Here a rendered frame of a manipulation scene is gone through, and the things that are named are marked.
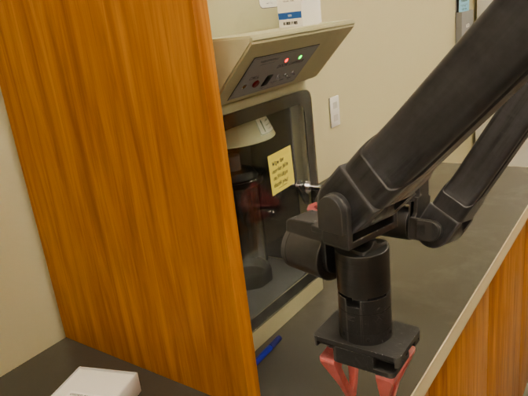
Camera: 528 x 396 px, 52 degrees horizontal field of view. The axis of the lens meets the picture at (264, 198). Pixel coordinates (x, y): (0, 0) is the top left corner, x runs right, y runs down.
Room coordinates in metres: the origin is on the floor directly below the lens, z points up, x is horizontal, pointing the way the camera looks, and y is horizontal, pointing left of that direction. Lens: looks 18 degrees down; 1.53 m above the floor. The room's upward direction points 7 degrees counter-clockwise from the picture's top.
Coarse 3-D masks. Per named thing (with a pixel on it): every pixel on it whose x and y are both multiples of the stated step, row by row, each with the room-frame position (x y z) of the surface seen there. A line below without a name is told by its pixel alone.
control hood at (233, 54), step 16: (256, 32) 0.88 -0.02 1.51; (272, 32) 0.81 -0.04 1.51; (288, 32) 0.84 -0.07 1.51; (304, 32) 0.88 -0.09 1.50; (320, 32) 0.92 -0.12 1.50; (336, 32) 0.98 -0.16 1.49; (224, 48) 0.79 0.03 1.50; (240, 48) 0.78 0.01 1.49; (256, 48) 0.79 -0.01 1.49; (272, 48) 0.83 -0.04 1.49; (288, 48) 0.87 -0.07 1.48; (320, 48) 0.97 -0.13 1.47; (336, 48) 1.04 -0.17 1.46; (224, 64) 0.80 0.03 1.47; (240, 64) 0.79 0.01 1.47; (320, 64) 1.04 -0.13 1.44; (224, 80) 0.80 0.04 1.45; (224, 96) 0.82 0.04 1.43
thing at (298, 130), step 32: (288, 96) 1.01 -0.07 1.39; (256, 128) 0.93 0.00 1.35; (288, 128) 1.00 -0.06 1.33; (256, 160) 0.92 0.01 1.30; (256, 192) 0.91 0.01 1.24; (288, 192) 0.99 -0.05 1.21; (256, 224) 0.90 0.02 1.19; (256, 256) 0.89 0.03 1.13; (256, 288) 0.88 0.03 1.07; (288, 288) 0.96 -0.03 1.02; (256, 320) 0.87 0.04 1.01
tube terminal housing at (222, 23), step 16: (208, 0) 0.88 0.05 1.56; (224, 0) 0.91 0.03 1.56; (240, 0) 0.95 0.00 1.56; (256, 0) 0.98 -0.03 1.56; (224, 16) 0.91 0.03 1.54; (240, 16) 0.94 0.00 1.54; (256, 16) 0.98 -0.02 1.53; (272, 16) 1.01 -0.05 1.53; (224, 32) 0.90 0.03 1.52; (240, 32) 0.94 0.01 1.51; (304, 80) 1.09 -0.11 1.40; (256, 96) 0.96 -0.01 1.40; (272, 96) 0.99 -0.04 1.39; (224, 112) 0.88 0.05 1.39; (320, 288) 1.08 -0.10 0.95; (288, 304) 0.98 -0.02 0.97; (304, 304) 1.02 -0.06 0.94; (272, 320) 0.93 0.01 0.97; (288, 320) 0.97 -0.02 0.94; (256, 336) 0.89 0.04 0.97
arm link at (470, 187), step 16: (512, 96) 0.78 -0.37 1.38; (496, 112) 0.79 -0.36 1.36; (512, 112) 0.77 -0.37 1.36; (496, 128) 0.78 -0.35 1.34; (512, 128) 0.77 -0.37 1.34; (480, 144) 0.79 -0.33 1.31; (496, 144) 0.78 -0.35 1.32; (512, 144) 0.76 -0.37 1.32; (464, 160) 0.80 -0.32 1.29; (480, 160) 0.79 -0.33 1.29; (496, 160) 0.77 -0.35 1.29; (464, 176) 0.80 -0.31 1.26; (480, 176) 0.78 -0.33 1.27; (496, 176) 0.78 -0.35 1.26; (448, 192) 0.80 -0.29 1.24; (464, 192) 0.79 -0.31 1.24; (480, 192) 0.78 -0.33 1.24; (432, 208) 0.81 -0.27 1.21; (448, 208) 0.79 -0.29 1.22; (464, 208) 0.78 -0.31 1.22; (448, 224) 0.79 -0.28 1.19; (464, 224) 0.82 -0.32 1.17; (448, 240) 0.78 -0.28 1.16
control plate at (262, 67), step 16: (304, 48) 0.92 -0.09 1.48; (256, 64) 0.82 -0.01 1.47; (272, 64) 0.87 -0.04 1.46; (288, 64) 0.92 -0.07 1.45; (304, 64) 0.97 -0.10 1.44; (240, 80) 0.82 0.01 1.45; (256, 80) 0.87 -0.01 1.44; (272, 80) 0.92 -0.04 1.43; (288, 80) 0.97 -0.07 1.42; (240, 96) 0.87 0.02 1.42
